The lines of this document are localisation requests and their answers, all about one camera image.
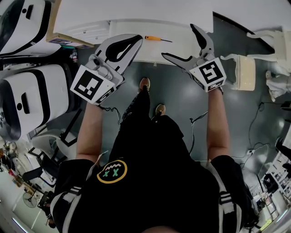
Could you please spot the white power adapter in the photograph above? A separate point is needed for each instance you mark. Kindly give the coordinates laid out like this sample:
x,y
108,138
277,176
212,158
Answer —
x,y
251,151

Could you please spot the white shell chair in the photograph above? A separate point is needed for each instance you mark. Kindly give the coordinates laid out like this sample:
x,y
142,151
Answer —
x,y
63,149

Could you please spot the small dark bottle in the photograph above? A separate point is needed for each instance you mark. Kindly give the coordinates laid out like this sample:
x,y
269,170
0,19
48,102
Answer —
x,y
75,56

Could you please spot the cardboard box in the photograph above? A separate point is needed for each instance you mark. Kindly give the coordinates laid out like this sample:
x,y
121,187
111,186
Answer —
x,y
56,40

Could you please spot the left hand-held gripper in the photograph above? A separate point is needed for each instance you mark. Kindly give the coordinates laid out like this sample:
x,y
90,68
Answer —
x,y
86,84

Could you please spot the black metal frame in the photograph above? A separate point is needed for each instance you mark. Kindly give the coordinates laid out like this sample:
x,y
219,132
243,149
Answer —
x,y
68,129

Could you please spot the white drawer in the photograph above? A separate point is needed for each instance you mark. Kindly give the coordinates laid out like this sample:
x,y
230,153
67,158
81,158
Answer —
x,y
154,51

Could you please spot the black office chair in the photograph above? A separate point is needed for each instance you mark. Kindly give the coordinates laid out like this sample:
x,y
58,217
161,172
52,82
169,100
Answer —
x,y
31,175

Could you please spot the cream ornate stool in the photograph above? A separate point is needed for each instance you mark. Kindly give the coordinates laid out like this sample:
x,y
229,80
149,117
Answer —
x,y
246,72

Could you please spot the white and black machine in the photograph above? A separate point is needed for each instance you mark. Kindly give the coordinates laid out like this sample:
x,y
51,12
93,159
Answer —
x,y
22,29
54,91

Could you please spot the white ornate table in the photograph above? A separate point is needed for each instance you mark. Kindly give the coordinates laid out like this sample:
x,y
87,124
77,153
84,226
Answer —
x,y
282,41

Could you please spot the person's right forearm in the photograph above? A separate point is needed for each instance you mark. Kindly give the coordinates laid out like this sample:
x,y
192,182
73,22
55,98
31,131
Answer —
x,y
217,127

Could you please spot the standing fan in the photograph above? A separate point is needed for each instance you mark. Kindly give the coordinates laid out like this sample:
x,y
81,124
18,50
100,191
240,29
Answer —
x,y
30,200

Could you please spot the white ornate furniture piece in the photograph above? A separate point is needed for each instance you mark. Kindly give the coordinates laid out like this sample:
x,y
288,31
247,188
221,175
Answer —
x,y
278,87

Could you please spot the person's left brown shoe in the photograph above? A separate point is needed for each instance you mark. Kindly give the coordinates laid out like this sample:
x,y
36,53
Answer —
x,y
144,83

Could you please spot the person's left forearm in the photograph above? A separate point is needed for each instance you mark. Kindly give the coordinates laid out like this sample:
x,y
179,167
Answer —
x,y
89,132

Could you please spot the person's right brown shoe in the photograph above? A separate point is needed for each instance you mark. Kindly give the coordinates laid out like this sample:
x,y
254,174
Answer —
x,y
160,109

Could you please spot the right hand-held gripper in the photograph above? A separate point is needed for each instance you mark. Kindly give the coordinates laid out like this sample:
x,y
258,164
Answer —
x,y
210,72

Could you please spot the white cabinet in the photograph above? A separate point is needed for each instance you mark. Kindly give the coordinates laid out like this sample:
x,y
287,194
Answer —
x,y
136,9

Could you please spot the person's brown shoe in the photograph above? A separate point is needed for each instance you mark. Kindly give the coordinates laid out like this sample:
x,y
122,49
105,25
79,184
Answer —
x,y
160,109
144,83

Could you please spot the black wristband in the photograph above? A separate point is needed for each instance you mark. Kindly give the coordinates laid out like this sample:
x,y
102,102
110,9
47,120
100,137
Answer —
x,y
221,91

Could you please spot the black t-shirt with round logo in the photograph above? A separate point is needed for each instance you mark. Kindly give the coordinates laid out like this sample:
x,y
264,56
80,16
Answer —
x,y
159,193

